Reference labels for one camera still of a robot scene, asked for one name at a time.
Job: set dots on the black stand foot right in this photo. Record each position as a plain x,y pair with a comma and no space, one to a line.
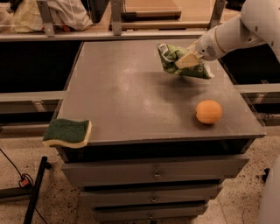
265,175

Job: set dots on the wooden board on shelf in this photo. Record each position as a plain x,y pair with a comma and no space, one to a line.
144,10

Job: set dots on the green and yellow sponge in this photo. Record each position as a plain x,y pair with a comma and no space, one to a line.
67,133

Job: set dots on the black stand leg left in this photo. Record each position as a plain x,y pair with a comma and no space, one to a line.
29,188

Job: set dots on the grey metal shelf rail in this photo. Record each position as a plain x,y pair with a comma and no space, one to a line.
121,31

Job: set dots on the white cloth on shelf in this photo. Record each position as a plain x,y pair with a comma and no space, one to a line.
23,16

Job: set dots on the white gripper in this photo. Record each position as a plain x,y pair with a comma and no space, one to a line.
206,46

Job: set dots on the green jalapeno chip bag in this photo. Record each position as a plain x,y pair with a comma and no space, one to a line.
169,54

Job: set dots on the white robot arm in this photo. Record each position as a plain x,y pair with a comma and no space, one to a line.
257,24

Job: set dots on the orange fruit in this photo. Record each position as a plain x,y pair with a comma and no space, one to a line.
208,111

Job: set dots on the grey drawer cabinet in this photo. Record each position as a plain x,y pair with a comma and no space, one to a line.
148,156

